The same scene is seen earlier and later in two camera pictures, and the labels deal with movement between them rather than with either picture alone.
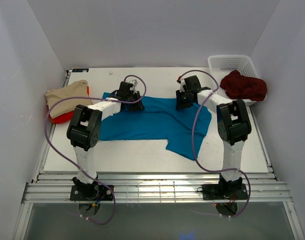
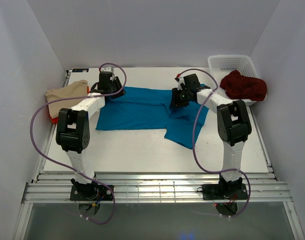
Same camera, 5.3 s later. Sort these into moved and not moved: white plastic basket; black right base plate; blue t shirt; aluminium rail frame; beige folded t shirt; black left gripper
Moved: black left gripper; blue t shirt
Not moved: white plastic basket; beige folded t shirt; black right base plate; aluminium rail frame
